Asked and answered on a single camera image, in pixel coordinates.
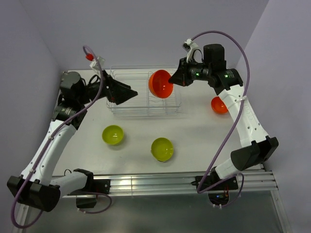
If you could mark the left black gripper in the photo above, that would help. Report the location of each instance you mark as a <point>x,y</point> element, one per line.
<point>116,91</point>

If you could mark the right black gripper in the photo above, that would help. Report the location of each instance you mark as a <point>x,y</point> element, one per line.
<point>181,76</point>

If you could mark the orange bowl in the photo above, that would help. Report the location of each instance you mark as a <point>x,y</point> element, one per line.
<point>159,85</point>
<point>218,106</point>

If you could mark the green bowl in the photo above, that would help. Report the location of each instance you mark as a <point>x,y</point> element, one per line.
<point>113,135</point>
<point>162,149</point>

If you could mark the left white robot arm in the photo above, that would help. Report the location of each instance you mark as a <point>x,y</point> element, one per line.
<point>34,186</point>

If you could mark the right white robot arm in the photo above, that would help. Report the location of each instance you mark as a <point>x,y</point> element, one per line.
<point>256,145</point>

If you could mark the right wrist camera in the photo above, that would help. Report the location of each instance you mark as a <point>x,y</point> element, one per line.
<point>190,47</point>

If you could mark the aluminium mounting rail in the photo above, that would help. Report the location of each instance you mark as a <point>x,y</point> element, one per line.
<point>178,183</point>

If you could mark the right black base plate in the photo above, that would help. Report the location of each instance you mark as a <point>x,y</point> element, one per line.
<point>222,195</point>

